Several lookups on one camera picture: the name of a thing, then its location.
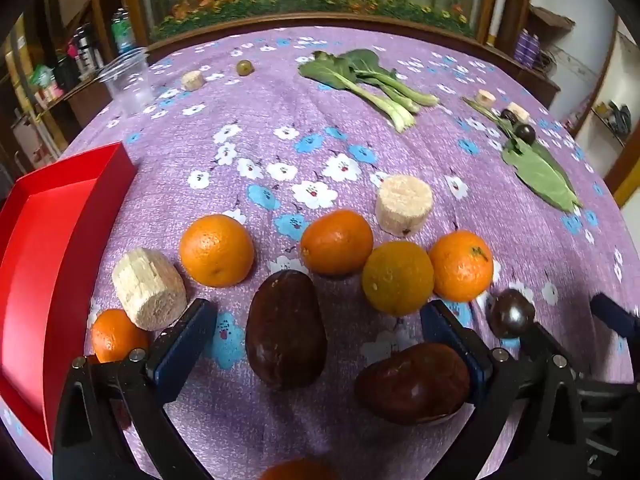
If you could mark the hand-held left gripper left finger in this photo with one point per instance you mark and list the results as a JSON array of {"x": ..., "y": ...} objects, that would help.
[{"x": 182, "y": 350}]

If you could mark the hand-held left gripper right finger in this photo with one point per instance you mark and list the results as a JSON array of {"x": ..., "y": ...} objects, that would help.
[{"x": 452, "y": 347}]

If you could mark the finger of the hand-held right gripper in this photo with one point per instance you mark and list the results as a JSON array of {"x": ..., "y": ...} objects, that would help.
[
  {"x": 544, "y": 342},
  {"x": 615, "y": 316}
]

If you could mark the dark brown avocado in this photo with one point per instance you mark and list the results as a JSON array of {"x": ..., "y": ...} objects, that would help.
[
  {"x": 410, "y": 385},
  {"x": 286, "y": 330}
]

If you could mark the small orange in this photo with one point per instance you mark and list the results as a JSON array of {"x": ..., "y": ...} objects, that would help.
[{"x": 115, "y": 335}]

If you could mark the orange with green stem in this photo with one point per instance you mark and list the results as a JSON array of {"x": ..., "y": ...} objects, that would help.
[{"x": 461, "y": 265}]

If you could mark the yellowish orange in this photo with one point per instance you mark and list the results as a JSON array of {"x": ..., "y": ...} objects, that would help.
[{"x": 397, "y": 277}]

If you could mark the large orange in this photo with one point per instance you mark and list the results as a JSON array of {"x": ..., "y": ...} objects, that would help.
[{"x": 216, "y": 250}]

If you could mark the red cardboard box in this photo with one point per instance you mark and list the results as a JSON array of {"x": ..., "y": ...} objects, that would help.
[{"x": 45, "y": 260}]

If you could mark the green leafy vegetable stalk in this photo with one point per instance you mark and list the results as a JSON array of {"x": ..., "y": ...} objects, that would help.
[{"x": 542, "y": 177}]

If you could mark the dark tool on shelf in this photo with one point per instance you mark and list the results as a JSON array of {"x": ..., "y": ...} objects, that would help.
[{"x": 617, "y": 115}]

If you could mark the small dark round fruit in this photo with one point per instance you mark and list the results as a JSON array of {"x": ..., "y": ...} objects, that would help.
[
  {"x": 509, "y": 116},
  {"x": 525, "y": 133}
]

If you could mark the purple floral tablecloth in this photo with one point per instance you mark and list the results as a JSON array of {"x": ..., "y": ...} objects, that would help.
[{"x": 300, "y": 120}]

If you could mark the clear plastic cup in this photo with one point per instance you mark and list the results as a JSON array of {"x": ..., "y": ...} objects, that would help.
[{"x": 127, "y": 82}]

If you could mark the purple spray can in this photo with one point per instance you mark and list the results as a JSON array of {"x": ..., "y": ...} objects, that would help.
[
  {"x": 522, "y": 47},
  {"x": 532, "y": 49}
]

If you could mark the green bok choy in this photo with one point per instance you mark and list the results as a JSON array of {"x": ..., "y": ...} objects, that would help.
[{"x": 367, "y": 77}]

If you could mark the small green round fruit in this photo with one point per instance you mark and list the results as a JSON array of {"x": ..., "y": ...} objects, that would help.
[{"x": 244, "y": 67}]

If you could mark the green packet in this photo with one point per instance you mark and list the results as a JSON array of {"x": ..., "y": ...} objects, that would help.
[{"x": 42, "y": 80}]

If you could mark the dark thermos bottle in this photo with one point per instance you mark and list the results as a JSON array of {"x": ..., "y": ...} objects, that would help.
[{"x": 82, "y": 50}]

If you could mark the plastic bottle green label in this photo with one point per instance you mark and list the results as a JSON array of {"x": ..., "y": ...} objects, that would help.
[{"x": 121, "y": 30}]

